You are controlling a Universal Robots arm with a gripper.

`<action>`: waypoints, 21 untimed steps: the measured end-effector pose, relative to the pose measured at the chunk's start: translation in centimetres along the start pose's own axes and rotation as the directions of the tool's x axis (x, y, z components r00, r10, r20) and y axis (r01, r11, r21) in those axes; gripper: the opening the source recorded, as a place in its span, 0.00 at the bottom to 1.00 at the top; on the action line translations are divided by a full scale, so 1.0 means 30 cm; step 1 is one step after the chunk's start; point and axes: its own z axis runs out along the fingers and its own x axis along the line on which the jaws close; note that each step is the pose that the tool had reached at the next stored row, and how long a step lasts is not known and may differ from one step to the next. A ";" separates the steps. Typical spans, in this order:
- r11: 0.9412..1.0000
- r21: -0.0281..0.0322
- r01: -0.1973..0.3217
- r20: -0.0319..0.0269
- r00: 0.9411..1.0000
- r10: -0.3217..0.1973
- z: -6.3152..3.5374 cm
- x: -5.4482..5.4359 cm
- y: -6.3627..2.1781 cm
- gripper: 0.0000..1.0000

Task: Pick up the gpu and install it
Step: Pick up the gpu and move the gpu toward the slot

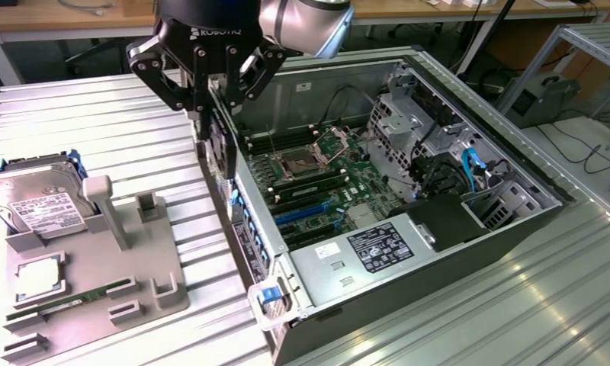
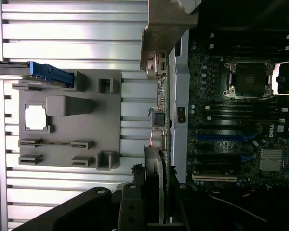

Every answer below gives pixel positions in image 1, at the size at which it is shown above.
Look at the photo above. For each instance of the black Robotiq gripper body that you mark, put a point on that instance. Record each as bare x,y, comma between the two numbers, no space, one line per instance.
208,23

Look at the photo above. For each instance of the black graphics card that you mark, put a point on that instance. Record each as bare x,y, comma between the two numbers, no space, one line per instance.
224,152

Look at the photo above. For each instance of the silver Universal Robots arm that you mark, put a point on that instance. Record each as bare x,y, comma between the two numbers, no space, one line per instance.
305,26

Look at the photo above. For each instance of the black office chair base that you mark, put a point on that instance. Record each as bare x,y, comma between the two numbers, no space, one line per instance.
96,57

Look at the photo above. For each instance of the empty black RAM slots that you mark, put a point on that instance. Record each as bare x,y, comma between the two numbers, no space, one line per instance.
280,139

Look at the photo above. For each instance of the metal socket cover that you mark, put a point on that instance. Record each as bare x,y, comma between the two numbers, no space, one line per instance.
333,143

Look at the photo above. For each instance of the CPU socket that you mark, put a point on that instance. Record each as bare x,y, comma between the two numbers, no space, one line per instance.
300,165

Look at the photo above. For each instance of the metal disk bay cage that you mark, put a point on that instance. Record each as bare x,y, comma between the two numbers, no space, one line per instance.
406,129

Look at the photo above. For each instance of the installed green RAM stick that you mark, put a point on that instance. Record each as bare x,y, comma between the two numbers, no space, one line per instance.
310,188

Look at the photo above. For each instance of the green motherboard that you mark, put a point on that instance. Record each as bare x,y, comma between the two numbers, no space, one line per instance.
358,183

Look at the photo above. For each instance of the long wooden desk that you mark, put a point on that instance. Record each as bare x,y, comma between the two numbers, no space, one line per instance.
437,9

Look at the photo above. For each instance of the blue expansion slot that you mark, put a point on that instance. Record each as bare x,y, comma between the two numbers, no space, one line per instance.
305,212

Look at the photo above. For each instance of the silver chipset heatsink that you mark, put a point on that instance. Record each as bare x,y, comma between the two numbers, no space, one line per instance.
366,214

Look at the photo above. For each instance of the black expansion slot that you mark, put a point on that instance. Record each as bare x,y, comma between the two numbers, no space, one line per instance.
312,232

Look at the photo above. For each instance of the grey parts rack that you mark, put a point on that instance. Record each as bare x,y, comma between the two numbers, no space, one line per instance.
101,274

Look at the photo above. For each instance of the black plastic fan shroud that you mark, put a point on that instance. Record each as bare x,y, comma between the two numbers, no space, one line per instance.
448,223

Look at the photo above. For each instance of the grey power supply unit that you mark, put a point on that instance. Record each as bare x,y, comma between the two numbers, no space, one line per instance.
336,270

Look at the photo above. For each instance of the silver CPU chip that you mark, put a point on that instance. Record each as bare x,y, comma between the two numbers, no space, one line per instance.
38,280

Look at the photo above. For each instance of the clear case latch blue tab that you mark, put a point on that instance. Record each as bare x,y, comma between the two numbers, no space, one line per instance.
269,301

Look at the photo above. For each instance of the loose green RAM stick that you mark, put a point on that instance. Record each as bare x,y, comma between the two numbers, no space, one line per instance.
65,301

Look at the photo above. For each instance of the open grey PC case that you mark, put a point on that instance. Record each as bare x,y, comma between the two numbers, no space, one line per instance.
437,274

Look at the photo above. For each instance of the wooden desk white frame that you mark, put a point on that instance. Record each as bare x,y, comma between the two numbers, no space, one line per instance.
40,19

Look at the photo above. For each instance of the hard disk with blue bracket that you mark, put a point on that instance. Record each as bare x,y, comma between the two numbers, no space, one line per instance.
34,202

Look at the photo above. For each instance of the aluminium slat frame table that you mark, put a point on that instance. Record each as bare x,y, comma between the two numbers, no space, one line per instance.
600,42

